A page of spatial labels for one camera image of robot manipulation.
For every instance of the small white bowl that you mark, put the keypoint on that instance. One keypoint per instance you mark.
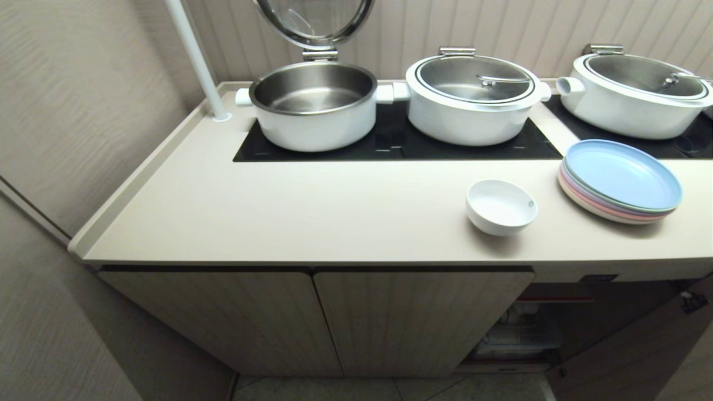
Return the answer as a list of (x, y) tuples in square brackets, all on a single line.
[(500, 207)]

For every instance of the pink plate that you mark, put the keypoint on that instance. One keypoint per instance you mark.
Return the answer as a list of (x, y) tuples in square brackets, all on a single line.
[(579, 196)]

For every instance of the green plate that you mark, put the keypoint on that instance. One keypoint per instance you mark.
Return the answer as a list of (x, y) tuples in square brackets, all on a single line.
[(574, 184)]

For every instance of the blue plate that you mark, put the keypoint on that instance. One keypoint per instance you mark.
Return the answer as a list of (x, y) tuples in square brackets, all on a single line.
[(624, 175)]

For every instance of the white pot with open lid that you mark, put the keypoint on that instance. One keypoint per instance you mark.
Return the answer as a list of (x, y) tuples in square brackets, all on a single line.
[(312, 125)]

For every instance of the black induction cooktop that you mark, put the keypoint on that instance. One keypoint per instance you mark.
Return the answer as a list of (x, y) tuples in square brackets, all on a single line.
[(401, 146), (685, 143)]

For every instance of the round glass pot lid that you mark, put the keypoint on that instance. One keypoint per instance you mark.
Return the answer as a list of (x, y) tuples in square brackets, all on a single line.
[(315, 19)]

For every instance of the beige counter cabinet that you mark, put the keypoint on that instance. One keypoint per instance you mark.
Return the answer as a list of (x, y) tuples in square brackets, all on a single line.
[(345, 223)]

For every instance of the white pot with closed lid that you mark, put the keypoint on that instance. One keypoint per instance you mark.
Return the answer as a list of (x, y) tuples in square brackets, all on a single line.
[(457, 120), (624, 117)]

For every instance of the beige plate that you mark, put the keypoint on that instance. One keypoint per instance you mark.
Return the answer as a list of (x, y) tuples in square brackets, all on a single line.
[(585, 207)]

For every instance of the white vertical pole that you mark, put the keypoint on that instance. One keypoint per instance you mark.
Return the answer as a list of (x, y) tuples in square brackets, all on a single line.
[(192, 55)]

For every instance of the open beige cabinet door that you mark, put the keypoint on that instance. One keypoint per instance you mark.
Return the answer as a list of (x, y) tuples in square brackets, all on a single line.
[(640, 345)]

